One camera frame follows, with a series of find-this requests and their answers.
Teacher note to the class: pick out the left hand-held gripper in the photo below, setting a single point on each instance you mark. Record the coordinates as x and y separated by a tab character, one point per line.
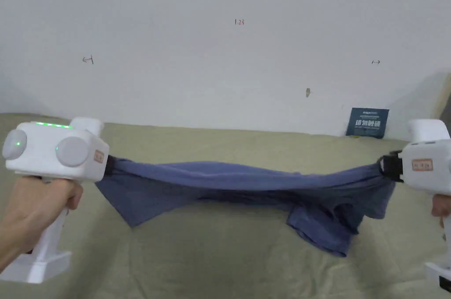
38	152

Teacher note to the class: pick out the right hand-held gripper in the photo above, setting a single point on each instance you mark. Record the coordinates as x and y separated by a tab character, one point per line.
422	181

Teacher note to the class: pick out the dark blue shirt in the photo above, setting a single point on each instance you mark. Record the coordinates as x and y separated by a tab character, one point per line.
246	179

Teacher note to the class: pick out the person's left forearm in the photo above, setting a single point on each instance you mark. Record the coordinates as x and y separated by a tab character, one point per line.
7	253

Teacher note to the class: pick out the person's right hand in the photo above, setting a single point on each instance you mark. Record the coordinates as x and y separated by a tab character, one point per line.
442	205

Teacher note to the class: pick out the person's left hand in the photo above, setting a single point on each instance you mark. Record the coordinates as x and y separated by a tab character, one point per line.
31	204

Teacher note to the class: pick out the dark blue card, white print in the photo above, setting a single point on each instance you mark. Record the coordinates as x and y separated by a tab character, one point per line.
368	123

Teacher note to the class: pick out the bed with beige sheet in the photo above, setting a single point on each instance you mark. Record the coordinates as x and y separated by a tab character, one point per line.
225	263

